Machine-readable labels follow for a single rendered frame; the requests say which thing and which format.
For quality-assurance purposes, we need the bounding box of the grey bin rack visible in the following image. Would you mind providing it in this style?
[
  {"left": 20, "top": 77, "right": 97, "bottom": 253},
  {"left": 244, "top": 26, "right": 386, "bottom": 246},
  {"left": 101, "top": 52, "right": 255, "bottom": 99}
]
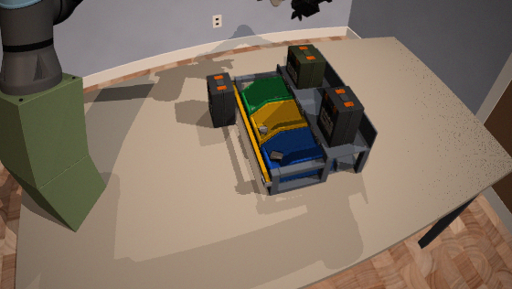
[{"left": 232, "top": 48, "right": 378, "bottom": 196}]

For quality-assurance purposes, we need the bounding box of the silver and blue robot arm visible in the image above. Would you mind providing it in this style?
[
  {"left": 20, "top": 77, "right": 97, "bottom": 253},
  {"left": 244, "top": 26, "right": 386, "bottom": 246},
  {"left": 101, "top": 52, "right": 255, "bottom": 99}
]
[{"left": 0, "top": 0, "right": 83, "bottom": 96}]

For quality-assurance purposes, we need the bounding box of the yellow bin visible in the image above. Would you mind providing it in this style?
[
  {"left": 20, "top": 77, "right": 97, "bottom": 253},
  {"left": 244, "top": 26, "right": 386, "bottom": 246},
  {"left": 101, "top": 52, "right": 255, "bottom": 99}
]
[{"left": 250, "top": 99, "right": 309, "bottom": 151}]

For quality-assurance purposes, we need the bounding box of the green open bin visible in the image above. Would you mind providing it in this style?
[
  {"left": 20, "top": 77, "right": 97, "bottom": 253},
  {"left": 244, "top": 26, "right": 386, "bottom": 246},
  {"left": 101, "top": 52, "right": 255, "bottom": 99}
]
[{"left": 241, "top": 76, "right": 294, "bottom": 122}]

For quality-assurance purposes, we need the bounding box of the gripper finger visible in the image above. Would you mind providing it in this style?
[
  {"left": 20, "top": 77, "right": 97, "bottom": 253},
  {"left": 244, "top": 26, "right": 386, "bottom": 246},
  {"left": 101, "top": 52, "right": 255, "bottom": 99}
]
[
  {"left": 270, "top": 0, "right": 283, "bottom": 6},
  {"left": 291, "top": 11, "right": 303, "bottom": 21}
]

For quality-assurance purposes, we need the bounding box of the yellow bar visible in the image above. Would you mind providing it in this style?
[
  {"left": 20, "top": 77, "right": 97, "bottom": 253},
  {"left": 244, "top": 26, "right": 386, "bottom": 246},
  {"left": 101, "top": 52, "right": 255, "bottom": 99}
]
[{"left": 232, "top": 82, "right": 271, "bottom": 183}]

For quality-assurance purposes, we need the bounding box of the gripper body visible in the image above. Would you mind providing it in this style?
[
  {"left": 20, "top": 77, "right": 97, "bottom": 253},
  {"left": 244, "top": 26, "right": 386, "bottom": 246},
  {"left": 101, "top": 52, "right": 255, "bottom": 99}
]
[{"left": 291, "top": 0, "right": 332, "bottom": 17}]

